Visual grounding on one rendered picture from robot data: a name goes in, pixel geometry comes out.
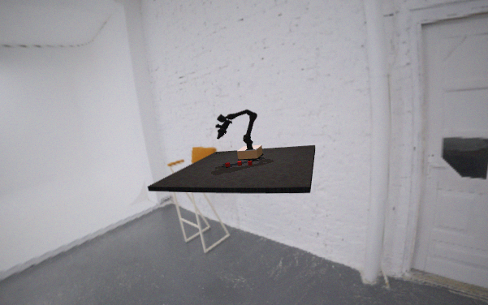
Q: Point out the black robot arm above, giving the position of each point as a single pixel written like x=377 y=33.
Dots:
x=252 y=117

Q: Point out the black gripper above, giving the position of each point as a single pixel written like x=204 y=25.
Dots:
x=222 y=131

